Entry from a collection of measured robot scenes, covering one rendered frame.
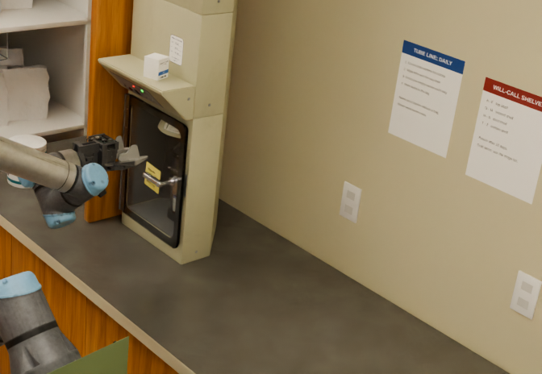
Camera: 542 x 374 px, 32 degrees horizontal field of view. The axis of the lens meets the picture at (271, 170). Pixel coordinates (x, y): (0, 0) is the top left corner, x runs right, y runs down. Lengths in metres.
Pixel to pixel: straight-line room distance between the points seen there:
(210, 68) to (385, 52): 0.49
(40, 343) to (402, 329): 1.09
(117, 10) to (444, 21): 0.97
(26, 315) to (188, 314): 0.69
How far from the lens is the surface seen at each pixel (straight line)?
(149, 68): 2.65
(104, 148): 2.52
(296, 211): 3.05
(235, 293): 2.74
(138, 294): 2.70
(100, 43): 2.86
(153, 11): 2.74
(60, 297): 2.96
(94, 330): 2.83
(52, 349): 2.04
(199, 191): 2.78
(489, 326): 2.66
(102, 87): 2.91
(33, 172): 2.26
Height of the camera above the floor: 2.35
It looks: 23 degrees down
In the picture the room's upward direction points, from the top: 7 degrees clockwise
